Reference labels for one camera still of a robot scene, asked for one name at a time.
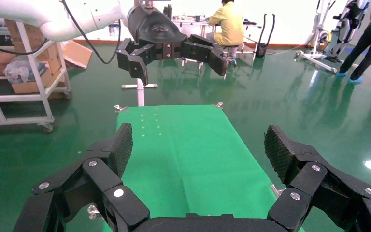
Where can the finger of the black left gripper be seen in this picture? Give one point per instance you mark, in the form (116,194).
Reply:
(132,60)
(204,52)

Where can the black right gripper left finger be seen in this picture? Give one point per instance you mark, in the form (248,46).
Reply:
(99,174)

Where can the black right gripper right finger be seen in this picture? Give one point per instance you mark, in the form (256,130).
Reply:
(310,179)

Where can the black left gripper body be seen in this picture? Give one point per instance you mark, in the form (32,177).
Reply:
(153,28)

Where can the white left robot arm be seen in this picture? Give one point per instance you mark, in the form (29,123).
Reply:
(44,16)

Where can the flattened brown cardboard sheet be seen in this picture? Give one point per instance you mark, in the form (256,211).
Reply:
(76,54)

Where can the brown cardboard box on cart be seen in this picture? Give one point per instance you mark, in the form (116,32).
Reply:
(32,38)
(33,85)

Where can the round stool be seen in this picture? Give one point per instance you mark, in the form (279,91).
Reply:
(230,51)

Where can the white table foot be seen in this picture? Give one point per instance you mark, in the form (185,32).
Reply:
(140,91)

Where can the white desk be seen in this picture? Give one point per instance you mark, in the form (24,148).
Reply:
(192,24)

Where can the silver binder clip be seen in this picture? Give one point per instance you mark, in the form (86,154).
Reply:
(120,108)
(276,191)
(92,212)
(218,104)

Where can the seated person in yellow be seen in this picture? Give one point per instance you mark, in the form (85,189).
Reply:
(228,24)

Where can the white wheeled shelf cart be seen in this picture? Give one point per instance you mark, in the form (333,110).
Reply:
(41,86)

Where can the green tablecloth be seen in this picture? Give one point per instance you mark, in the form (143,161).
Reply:
(192,153)

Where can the clear plastic bag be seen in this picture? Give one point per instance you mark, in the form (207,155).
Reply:
(20,69)

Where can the black robot on stand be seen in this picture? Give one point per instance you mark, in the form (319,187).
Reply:
(347,19)

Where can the white metal stand frame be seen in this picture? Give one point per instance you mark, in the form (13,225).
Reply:
(316,48)

